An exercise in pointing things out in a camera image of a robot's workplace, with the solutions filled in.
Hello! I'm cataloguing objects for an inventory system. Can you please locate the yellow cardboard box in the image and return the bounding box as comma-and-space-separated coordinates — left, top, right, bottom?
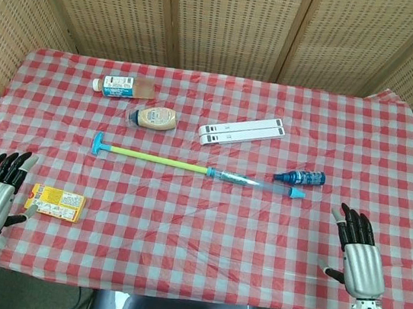
22, 182, 89, 225

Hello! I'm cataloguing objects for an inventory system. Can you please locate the red white checkered tablecloth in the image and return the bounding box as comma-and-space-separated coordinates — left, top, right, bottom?
0, 35, 413, 309

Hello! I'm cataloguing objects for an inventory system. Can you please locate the tea bottle with white cap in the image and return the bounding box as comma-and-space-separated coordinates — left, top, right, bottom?
90, 71, 157, 105

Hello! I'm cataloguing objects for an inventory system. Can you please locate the bamboo folding screen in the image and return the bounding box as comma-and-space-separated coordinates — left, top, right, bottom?
0, 0, 413, 215

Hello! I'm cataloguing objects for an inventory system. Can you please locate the blue spray bottle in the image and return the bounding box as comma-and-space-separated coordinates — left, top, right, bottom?
272, 165, 327, 190

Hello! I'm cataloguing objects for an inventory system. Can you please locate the beige squeeze sauce bottle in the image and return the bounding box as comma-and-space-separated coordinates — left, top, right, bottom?
124, 103, 181, 135

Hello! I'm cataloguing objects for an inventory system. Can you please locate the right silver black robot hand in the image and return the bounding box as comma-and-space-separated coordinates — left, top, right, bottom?
319, 202, 396, 303

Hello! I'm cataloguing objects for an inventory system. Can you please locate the large syringe with green plunger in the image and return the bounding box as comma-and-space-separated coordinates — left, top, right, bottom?
88, 130, 311, 202

